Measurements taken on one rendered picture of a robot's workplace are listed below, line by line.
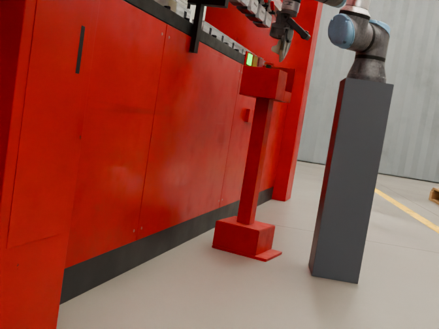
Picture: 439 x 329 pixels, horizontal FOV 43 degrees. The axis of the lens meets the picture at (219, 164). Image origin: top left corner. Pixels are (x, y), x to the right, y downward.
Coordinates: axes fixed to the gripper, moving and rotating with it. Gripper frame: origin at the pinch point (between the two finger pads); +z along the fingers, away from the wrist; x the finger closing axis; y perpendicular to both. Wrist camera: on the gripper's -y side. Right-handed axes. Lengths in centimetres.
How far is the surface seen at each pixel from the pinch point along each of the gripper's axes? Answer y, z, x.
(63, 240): -9, 60, 130
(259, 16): 53, -30, -84
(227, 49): 26.0, 0.7, 1.6
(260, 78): 1.6, 10.4, 15.1
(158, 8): 14, -1, 78
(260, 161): -4.0, 44.2, 6.0
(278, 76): -5.9, 8.3, 14.9
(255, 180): -4, 52, 8
